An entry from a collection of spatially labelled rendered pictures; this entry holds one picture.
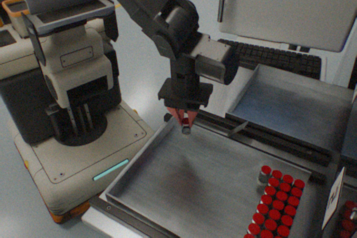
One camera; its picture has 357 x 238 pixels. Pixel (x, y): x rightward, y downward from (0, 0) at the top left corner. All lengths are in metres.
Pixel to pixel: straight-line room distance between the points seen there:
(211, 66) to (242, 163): 0.29
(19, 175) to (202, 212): 1.48
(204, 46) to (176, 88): 0.11
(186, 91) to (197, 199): 0.23
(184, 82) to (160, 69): 1.98
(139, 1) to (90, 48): 0.73
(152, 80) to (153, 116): 0.41
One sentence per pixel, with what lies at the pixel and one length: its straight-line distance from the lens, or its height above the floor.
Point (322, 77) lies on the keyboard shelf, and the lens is 1.20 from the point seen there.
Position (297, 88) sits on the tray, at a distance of 0.98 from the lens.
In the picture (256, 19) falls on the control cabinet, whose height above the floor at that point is 0.89.
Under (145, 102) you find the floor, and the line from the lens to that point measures 2.23.
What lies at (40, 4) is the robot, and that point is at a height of 1.06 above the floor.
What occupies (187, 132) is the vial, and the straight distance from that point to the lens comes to 0.69.
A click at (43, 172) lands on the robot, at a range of 1.58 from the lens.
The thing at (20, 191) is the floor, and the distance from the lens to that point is 1.92.
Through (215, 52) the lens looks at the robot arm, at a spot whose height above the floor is 1.18.
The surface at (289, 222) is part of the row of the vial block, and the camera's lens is 0.62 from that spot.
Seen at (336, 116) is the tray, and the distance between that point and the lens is 0.92.
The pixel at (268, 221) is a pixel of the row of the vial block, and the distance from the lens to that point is 0.61.
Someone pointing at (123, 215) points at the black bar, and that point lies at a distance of 0.63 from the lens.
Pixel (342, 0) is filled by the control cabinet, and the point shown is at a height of 1.01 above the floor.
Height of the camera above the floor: 1.45
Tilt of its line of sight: 42 degrees down
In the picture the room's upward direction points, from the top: straight up
